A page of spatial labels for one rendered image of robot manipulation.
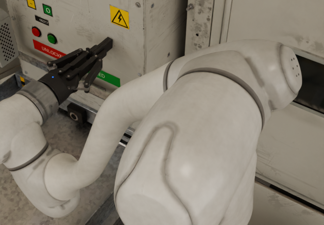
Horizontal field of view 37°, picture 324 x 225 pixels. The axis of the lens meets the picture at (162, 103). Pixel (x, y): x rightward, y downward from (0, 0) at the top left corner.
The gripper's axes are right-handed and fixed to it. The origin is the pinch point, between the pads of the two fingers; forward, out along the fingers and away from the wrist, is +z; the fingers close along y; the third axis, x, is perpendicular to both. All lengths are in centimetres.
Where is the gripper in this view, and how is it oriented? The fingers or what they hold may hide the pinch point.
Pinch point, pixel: (101, 49)
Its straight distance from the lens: 124.9
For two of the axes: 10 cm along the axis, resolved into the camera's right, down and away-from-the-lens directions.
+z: 5.5, -5.8, 6.0
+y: 8.3, 4.6, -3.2
